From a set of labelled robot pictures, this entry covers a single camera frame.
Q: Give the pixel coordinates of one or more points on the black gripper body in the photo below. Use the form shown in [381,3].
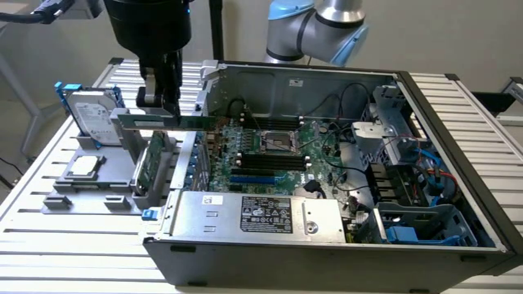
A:
[148,24]

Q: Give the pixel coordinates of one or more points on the green RAM stick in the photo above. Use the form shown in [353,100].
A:
[196,122]

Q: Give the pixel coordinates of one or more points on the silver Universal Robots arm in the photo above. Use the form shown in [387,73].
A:
[293,27]

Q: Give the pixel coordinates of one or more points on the black RAM slot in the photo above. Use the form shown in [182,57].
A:
[271,118]
[271,160]
[271,127]
[271,167]
[271,121]
[271,156]
[271,163]
[271,124]

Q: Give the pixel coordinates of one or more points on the long blue expansion slot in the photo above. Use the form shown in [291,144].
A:
[251,180]

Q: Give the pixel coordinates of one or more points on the black vertical pole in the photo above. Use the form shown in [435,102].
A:
[216,30]

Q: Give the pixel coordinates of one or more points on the green graphics card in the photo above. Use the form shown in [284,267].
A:
[148,165]

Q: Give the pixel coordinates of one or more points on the silver CPU chip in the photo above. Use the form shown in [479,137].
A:
[85,166]

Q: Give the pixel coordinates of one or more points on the CPU socket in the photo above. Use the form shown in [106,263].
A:
[279,141]

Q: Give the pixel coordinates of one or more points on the grey parts rack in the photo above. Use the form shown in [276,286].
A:
[105,190]

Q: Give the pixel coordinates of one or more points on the blue case latch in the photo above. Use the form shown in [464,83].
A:
[148,213]

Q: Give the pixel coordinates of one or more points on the green Dell motherboard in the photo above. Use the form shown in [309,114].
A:
[319,171]

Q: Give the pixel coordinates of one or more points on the grey metal drive cage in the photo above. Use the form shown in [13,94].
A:
[388,134]

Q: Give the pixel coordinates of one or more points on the black fan shroud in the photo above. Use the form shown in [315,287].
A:
[392,183]

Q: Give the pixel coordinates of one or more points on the black open PC case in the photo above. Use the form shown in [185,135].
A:
[327,263]

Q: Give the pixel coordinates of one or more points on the black table corner cap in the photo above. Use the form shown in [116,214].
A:
[452,76]

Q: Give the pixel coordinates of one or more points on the blue disk bay latch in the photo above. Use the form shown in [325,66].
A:
[401,235]

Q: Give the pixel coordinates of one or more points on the grey disk bay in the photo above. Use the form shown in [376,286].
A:
[444,219]

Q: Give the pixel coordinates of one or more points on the hard disk in blue bracket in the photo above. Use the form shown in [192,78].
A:
[96,116]

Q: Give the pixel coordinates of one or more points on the white desk leg frame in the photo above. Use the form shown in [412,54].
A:
[28,101]

